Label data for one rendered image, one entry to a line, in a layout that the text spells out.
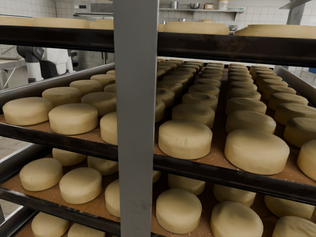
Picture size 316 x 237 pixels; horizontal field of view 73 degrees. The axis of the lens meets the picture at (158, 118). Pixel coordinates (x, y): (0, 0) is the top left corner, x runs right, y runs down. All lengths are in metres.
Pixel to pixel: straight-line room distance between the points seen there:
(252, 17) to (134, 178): 5.76
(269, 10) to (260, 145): 5.80
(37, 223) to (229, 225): 0.27
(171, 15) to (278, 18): 2.44
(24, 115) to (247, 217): 0.26
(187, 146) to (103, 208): 0.14
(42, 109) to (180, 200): 0.18
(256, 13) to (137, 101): 5.78
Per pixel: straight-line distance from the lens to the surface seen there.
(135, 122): 0.16
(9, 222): 0.41
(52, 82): 0.40
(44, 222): 0.38
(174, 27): 0.17
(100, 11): 5.38
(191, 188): 0.28
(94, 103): 0.28
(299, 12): 0.76
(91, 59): 5.46
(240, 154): 0.19
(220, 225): 0.24
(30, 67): 1.97
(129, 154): 0.18
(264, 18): 5.94
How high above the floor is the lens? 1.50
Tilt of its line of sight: 22 degrees down
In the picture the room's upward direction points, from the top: 2 degrees clockwise
